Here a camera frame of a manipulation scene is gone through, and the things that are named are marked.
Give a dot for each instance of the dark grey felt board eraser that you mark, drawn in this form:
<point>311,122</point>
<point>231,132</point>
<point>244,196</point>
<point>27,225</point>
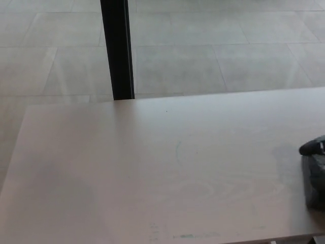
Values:
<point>316,183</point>

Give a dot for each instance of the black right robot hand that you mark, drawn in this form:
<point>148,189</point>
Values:
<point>312,147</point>

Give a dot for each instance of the black vertical metal post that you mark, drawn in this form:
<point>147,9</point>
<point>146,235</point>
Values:
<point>118,50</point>

